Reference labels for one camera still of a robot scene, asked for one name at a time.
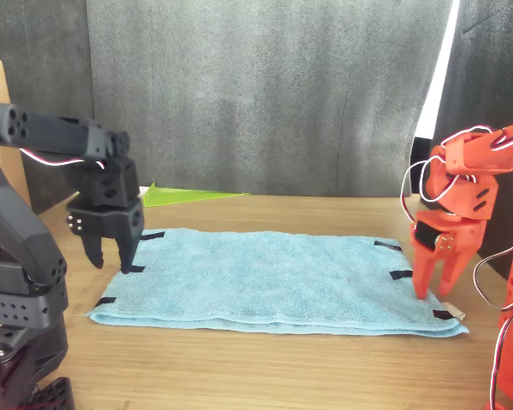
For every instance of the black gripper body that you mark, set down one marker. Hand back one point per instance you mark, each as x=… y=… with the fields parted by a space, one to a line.
x=111 y=220

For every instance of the green plastic folder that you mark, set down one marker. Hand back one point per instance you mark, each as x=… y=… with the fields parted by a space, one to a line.
x=175 y=197

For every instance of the grey felt partition panel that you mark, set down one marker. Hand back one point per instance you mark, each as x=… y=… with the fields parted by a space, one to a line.
x=491 y=77
x=261 y=94
x=43 y=55

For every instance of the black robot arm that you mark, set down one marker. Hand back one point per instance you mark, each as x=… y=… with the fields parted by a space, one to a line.
x=13 y=222

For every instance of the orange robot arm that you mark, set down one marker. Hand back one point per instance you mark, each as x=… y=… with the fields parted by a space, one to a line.
x=474 y=149

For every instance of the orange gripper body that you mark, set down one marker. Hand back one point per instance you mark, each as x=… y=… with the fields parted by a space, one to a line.
x=459 y=235

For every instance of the light blue towel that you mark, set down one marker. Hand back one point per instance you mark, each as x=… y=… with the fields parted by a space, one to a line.
x=261 y=277

